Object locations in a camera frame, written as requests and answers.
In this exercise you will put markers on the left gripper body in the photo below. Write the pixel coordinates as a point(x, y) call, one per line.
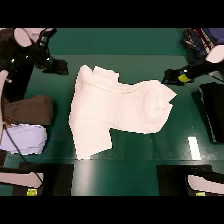
point(57, 67)

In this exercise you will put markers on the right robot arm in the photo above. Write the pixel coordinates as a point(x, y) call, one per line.
point(208, 68)

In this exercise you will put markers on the pale lilac garment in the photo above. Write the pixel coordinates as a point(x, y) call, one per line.
point(25, 138)

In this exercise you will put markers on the white T-shirt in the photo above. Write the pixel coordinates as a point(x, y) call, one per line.
point(106, 106)

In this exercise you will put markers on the brown garment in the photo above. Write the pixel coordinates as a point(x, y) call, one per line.
point(31, 110)

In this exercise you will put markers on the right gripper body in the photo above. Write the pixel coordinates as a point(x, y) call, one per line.
point(174, 76)

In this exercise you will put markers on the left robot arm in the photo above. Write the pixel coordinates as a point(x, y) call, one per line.
point(20, 66)

